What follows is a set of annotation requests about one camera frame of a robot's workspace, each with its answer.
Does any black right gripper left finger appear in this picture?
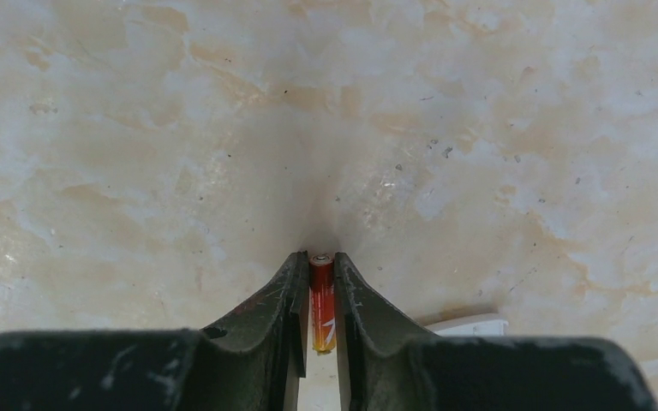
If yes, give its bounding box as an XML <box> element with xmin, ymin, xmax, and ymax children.
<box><xmin>0</xmin><ymin>252</ymin><xmax>309</xmax><ymax>410</ymax></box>

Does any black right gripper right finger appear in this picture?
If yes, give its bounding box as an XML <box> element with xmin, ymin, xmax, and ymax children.
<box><xmin>334</xmin><ymin>253</ymin><xmax>658</xmax><ymax>410</ymax></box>

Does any white battery cover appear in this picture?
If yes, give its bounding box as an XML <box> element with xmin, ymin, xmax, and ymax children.
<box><xmin>425</xmin><ymin>313</ymin><xmax>508</xmax><ymax>337</ymax></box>

